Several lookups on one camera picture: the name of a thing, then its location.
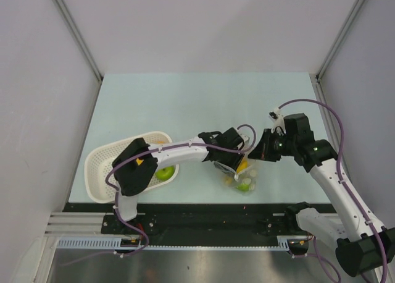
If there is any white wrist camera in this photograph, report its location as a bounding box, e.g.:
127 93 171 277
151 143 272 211
269 108 285 135
237 129 251 150

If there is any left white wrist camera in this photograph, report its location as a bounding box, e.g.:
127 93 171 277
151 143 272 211
237 129 251 150

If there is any white perforated plastic basket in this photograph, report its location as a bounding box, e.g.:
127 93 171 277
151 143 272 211
84 131 179 203

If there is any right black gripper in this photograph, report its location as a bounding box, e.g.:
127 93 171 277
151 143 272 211
248 129 297 162

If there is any purple cable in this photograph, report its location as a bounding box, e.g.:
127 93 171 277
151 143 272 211
105 124 257 234
279 98 390 281

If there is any clear zip top bag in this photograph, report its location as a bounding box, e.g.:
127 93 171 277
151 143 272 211
217 155 258 194

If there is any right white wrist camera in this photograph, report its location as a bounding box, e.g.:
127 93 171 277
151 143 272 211
269 108 285 135

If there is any aluminium frame post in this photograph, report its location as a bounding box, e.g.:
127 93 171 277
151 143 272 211
315 0 367 82
44 0 104 82

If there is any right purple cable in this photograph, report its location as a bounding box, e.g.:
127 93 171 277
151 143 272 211
279 98 390 281

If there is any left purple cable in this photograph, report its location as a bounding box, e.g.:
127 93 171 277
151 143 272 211
105 124 257 234

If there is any left aluminium frame post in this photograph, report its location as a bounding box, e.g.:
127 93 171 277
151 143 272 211
44 0 104 82

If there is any white slotted cable duct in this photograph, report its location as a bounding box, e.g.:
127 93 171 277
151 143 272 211
57 235 309 251

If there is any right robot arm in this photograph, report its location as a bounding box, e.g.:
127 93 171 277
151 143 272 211
248 111 394 277

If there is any right aluminium frame post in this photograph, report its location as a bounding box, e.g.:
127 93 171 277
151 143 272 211
315 0 367 82

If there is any green fake lime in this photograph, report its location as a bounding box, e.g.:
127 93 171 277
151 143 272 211
235 183 250 192

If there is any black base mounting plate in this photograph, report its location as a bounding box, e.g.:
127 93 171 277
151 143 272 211
63 203 313 247

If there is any yellow fake banana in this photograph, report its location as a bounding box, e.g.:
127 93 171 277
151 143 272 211
223 177 235 186

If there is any small yellow fake lemon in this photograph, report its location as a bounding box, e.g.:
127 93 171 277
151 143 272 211
236 161 249 173

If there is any yellow fake bell pepper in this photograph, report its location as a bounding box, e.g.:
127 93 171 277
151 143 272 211
136 158 144 166

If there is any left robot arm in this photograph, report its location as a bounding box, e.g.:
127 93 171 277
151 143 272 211
106 127 248 234

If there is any green fake apple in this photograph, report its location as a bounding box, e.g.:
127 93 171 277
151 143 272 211
155 166 175 182

